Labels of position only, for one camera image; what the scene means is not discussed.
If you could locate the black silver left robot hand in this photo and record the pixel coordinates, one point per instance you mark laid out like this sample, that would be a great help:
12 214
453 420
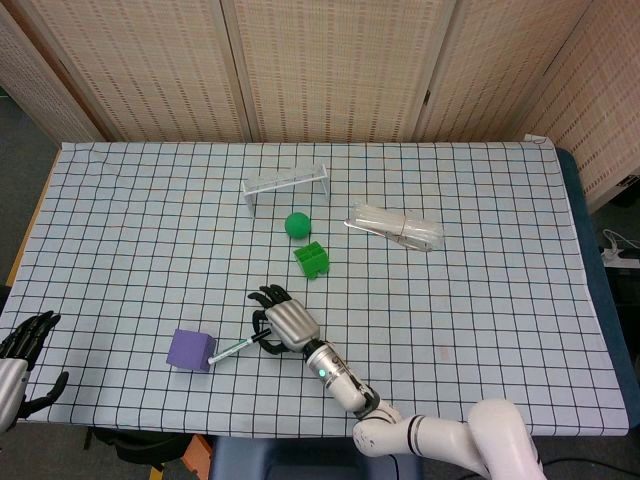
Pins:
11 380

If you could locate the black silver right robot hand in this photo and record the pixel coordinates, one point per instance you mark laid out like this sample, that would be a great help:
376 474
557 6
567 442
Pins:
292 322

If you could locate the white green marker pen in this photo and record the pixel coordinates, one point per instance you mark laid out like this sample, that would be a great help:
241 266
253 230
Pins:
232 351

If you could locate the purple cube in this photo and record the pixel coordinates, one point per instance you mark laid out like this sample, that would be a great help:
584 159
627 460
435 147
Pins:
190 350

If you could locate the green plastic building block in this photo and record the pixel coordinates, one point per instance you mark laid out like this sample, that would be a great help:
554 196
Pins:
312 260

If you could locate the green ball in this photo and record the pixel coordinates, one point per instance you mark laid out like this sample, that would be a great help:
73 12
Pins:
297 224

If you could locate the black backpack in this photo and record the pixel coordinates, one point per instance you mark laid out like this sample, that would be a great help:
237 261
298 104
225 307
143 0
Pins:
135 445

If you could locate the dark blue padded chair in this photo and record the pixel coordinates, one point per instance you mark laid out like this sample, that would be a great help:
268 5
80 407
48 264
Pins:
300 462

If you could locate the bundle of clear plastic tubes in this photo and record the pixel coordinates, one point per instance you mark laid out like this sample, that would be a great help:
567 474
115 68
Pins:
395 226

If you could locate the white test tube rack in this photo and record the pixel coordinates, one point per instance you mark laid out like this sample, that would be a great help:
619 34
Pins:
285 180

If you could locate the blue checkered tablecloth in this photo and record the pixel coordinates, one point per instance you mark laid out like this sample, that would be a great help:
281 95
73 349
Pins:
150 260

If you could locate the orange wooden piece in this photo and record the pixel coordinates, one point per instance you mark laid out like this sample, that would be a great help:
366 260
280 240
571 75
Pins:
197 452

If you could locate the beige folding screen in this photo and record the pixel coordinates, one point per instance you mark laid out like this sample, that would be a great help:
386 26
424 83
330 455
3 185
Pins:
325 65

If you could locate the white power strip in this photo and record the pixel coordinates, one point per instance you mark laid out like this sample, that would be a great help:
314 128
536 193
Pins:
617 255

